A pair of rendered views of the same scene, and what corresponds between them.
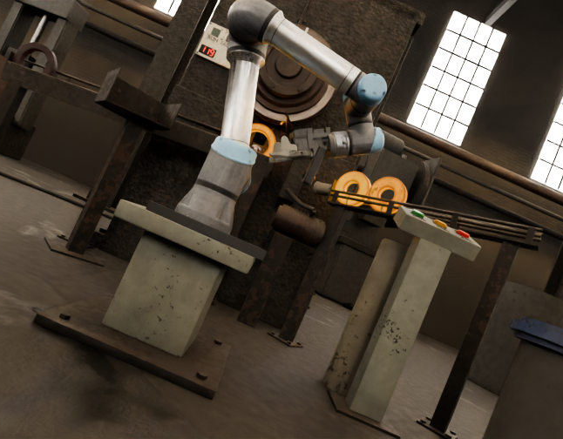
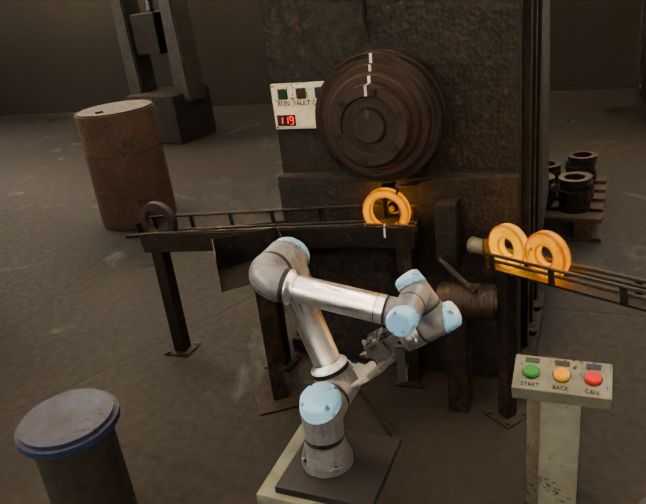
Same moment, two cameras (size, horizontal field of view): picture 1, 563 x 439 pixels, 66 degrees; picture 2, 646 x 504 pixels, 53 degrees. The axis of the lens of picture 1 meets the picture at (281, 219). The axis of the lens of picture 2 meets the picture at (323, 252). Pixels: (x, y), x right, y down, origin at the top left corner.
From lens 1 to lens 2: 1.40 m
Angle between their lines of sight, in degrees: 37
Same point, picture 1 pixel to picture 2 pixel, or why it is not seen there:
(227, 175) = (321, 435)
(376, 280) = (532, 414)
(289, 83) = (381, 145)
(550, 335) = not seen: outside the picture
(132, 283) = not seen: outside the picture
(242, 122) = (319, 349)
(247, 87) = (306, 319)
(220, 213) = (332, 463)
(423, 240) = (543, 403)
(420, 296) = (564, 452)
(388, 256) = not seen: hidden behind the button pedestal
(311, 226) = (478, 305)
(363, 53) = (464, 17)
